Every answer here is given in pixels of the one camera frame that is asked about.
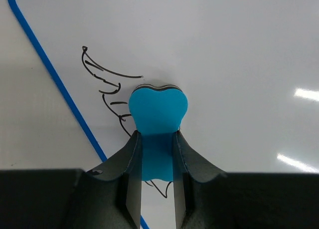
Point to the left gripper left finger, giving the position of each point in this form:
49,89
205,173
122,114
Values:
105,197

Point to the blue-framed whiteboard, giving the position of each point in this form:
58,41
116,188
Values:
249,70

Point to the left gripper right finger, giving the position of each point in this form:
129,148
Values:
206,197

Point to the blue heart-shaped eraser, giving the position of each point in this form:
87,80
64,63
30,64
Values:
157,112

